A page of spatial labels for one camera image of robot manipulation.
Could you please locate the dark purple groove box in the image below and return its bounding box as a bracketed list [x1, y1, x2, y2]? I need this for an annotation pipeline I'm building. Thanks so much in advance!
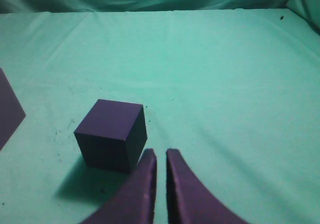
[0, 68, 26, 150]

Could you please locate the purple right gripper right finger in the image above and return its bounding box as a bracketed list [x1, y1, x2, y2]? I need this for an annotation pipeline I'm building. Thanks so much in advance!
[166, 149, 247, 224]

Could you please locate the green table cloth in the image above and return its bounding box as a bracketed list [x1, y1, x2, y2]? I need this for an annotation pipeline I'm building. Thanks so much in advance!
[0, 9, 320, 224]

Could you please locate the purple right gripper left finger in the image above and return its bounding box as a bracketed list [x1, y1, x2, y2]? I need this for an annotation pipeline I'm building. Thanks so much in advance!
[82, 149, 157, 224]

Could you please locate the dark purple cube block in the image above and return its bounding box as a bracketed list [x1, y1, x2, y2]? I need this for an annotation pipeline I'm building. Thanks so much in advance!
[74, 99, 148, 174]

